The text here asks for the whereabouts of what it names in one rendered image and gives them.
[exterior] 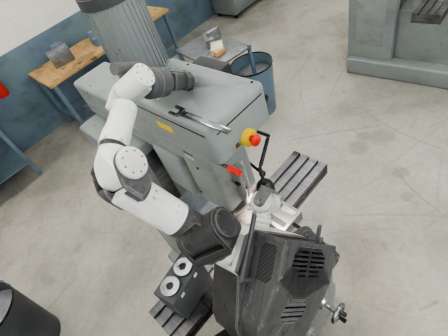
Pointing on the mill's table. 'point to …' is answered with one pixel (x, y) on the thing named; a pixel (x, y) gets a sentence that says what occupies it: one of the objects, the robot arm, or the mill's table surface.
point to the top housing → (207, 111)
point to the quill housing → (223, 181)
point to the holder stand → (183, 286)
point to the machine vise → (283, 216)
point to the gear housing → (185, 153)
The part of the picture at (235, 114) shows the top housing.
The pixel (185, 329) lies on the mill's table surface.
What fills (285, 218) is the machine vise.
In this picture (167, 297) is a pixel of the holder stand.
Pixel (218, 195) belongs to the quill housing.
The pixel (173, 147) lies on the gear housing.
